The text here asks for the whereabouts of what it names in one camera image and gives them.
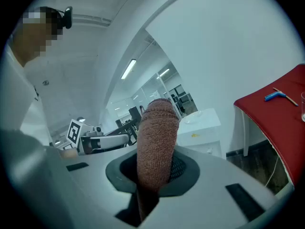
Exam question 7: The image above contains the white floor cable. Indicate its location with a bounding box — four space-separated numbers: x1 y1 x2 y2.
264 154 280 187

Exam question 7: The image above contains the person's head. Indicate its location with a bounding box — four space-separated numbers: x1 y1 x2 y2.
10 6 65 68

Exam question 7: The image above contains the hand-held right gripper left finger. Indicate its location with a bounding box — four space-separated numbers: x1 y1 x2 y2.
44 145 138 229

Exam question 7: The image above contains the red tablecloth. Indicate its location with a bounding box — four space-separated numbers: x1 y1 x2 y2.
233 64 305 186

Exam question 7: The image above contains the blue plastic tool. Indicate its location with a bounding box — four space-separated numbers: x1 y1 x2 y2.
264 91 286 102

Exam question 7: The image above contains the person's white shirt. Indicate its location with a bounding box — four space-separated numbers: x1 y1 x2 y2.
0 42 52 146

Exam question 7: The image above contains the clear drinking glass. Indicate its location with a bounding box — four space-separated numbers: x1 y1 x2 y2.
300 91 305 122

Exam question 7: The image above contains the black head-mounted camera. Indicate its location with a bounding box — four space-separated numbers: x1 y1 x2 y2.
54 6 73 30

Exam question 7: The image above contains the white table leg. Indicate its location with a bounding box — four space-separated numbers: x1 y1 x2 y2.
240 108 250 157

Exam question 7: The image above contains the thin wooden stick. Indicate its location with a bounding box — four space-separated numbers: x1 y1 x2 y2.
273 87 299 107

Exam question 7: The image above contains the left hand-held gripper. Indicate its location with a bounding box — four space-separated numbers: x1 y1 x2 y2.
62 118 131 156

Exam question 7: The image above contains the brown terry cloth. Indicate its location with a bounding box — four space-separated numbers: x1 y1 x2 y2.
136 98 180 222

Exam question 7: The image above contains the white water dispenser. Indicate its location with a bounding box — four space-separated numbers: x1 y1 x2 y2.
177 107 227 159

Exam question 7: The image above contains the person's left hand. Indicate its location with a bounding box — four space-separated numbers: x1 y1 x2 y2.
58 148 79 160

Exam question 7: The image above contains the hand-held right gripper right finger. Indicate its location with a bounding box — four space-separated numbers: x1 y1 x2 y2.
142 145 294 229

